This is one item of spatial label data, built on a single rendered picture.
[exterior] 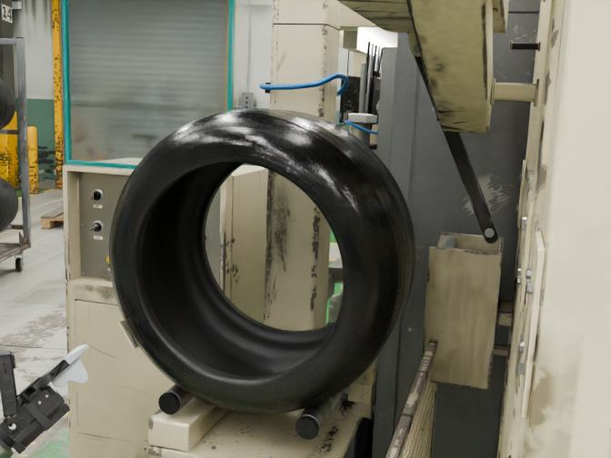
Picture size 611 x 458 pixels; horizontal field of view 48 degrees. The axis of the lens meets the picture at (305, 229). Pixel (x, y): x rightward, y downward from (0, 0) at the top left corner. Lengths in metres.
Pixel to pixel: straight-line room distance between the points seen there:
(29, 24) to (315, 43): 10.31
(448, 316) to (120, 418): 1.24
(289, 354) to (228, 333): 0.15
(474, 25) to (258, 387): 0.72
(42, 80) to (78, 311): 9.45
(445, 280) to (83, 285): 1.23
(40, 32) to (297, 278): 10.27
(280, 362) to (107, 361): 0.89
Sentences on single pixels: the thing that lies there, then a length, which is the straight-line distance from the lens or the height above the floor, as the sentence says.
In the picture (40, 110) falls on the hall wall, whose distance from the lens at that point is 11.65.
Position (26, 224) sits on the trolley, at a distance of 6.28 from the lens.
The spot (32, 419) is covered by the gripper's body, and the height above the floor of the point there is 0.91.
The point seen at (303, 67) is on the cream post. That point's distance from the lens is 1.57.
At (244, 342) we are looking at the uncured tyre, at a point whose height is 0.95.
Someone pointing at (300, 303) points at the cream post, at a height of 1.02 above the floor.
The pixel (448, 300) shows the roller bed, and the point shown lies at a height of 1.09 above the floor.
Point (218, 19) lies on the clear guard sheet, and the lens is 2.03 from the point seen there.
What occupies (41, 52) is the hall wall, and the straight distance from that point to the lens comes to 11.65.
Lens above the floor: 1.48
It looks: 10 degrees down
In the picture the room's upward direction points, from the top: 2 degrees clockwise
